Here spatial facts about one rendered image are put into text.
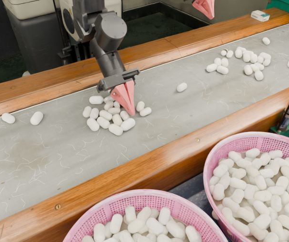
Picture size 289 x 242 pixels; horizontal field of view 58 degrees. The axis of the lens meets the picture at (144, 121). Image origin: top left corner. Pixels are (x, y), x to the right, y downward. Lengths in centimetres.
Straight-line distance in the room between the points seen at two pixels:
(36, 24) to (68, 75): 67
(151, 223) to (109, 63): 36
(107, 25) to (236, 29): 60
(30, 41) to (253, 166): 118
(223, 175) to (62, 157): 34
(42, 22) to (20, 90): 71
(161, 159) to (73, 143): 20
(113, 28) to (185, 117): 27
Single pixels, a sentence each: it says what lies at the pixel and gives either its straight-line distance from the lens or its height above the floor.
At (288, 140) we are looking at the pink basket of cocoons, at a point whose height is 77.
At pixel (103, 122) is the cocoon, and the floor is 76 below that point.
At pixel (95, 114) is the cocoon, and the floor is 76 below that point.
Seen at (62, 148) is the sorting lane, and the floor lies 74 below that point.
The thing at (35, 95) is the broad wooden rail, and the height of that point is 76.
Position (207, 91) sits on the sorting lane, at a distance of 75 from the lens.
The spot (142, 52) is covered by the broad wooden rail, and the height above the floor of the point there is 76.
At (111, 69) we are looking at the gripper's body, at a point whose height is 85.
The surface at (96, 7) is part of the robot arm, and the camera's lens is 66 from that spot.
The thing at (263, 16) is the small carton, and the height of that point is 78.
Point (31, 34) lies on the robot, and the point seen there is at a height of 62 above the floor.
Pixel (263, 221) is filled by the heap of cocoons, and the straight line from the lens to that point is 52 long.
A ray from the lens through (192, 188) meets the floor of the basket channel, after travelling 60.
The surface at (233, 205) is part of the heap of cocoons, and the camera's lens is 52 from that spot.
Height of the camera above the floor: 118
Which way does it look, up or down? 43 degrees down
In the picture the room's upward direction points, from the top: straight up
